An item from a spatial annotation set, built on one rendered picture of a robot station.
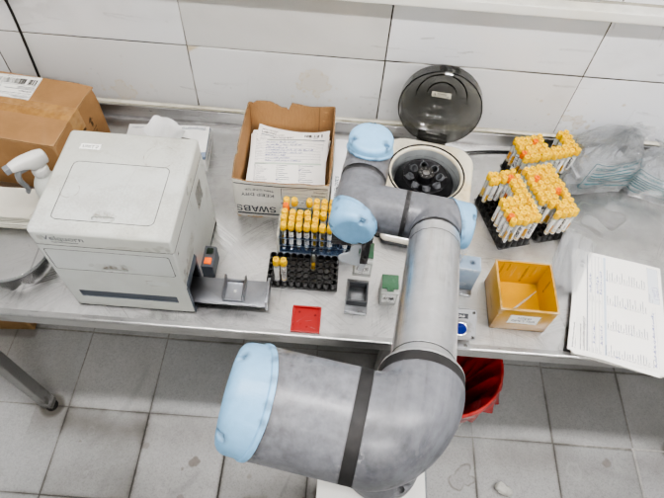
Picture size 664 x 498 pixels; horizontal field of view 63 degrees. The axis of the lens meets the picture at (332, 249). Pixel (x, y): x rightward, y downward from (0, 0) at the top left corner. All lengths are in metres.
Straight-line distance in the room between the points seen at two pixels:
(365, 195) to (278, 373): 0.38
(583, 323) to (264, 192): 0.83
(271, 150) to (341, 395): 1.08
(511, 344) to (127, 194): 0.91
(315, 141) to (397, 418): 1.12
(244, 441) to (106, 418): 1.72
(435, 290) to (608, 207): 1.08
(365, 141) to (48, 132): 0.89
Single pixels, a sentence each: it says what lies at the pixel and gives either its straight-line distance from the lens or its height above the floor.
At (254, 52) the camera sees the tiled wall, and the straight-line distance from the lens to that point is 1.52.
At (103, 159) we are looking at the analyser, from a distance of 1.24.
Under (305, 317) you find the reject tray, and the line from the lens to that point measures 1.29.
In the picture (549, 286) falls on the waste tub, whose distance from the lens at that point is 1.37.
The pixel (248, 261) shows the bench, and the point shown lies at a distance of 1.38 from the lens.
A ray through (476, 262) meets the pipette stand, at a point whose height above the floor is 0.98.
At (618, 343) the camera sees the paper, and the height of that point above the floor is 0.89.
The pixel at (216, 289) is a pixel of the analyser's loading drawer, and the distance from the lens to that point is 1.30.
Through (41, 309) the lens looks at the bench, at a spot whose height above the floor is 0.87.
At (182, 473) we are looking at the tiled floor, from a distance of 2.12.
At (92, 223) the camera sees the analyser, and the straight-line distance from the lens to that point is 1.14.
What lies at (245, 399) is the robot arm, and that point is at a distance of 0.53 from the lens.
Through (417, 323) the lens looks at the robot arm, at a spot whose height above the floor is 1.48.
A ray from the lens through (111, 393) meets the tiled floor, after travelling 2.27.
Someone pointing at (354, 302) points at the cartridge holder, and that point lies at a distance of 1.29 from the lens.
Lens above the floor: 2.03
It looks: 56 degrees down
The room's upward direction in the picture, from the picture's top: 5 degrees clockwise
